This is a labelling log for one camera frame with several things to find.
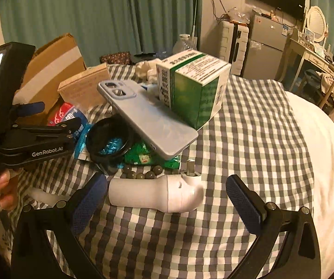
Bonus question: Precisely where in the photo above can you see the green and white medicine box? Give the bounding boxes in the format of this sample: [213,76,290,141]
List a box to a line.
[156,50,232,131]

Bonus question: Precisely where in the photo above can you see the checked bed cloth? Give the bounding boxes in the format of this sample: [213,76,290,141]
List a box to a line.
[4,64,316,279]

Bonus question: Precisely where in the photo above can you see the oval white vanity mirror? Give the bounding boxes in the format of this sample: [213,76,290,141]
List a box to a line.
[304,5,329,43]

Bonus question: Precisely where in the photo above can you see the brown dotted bag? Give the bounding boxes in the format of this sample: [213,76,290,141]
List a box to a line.
[100,51,131,65]

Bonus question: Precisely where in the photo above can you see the white dressing table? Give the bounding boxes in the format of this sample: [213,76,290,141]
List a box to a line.
[274,36,334,93]

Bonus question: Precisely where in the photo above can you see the crumpled white tissue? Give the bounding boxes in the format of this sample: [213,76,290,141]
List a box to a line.
[135,60,159,82]

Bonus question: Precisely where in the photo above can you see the blue patterned packet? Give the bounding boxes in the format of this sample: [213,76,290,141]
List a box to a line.
[74,122,95,161]

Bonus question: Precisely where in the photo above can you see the small kraft paper box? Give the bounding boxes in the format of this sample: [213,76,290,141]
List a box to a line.
[58,62,112,109]

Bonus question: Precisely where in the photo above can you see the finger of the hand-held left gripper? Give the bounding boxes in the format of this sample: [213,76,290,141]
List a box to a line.
[12,102,46,120]
[16,118,82,146]

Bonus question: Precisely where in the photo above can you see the dark bead bracelet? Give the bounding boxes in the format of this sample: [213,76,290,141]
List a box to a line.
[117,164,163,181]

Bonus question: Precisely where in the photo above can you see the black round bowl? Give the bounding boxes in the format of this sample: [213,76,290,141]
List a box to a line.
[86,116,140,163]

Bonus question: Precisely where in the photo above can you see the thin white pole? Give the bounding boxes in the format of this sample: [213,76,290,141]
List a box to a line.
[192,0,199,40]

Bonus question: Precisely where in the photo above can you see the clear plastic bags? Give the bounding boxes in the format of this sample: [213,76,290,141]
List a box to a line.
[219,6,252,25]

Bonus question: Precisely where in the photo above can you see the pale clothes on chair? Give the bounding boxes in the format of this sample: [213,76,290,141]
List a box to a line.
[304,70,334,111]

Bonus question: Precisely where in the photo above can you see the white suitcase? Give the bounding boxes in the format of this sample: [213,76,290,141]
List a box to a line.
[218,20,250,76]

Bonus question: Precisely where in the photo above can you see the silver fridge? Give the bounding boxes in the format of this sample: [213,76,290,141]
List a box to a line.
[243,13,298,79]

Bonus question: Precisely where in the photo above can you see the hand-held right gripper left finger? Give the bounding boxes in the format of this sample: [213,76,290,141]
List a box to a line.
[10,172,109,279]

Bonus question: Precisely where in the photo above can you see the white cylindrical tool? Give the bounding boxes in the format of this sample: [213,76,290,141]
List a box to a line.
[109,158,205,213]

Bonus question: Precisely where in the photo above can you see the wide teal curtain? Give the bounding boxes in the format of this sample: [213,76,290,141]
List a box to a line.
[0,0,203,67]

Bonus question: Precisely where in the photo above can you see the red and blue packet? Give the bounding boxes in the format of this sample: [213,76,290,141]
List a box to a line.
[47,102,89,136]

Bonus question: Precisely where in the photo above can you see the large brown cardboard box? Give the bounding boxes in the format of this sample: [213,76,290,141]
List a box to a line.
[13,33,87,125]

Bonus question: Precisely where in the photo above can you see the grey smartphone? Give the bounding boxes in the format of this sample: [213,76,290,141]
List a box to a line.
[97,79,199,161]

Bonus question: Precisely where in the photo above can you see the green foil packet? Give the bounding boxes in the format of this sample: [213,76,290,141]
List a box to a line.
[124,142,182,169]

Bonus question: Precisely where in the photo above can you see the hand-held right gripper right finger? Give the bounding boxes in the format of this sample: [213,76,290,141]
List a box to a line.
[226,174,322,279]

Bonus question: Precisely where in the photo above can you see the large clear water bottle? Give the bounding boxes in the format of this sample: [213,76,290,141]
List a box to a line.
[173,34,198,54]

